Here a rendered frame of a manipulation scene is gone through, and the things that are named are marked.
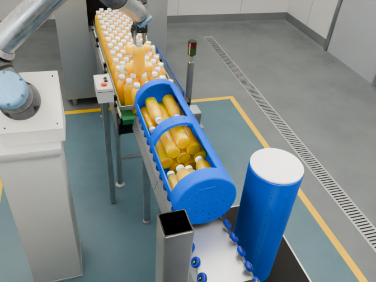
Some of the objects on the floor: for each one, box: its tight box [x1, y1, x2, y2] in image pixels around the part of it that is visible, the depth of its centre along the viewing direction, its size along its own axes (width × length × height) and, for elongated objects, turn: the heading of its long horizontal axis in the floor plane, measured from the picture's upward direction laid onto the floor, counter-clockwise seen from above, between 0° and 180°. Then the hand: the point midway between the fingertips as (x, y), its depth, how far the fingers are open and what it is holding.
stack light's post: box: [185, 61, 194, 105], centre depth 299 cm, size 4×4×110 cm
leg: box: [142, 159, 151, 224], centre depth 268 cm, size 6×6×63 cm
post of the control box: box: [102, 103, 116, 204], centre depth 271 cm, size 4×4×100 cm
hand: (139, 42), depth 224 cm, fingers closed on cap, 4 cm apart
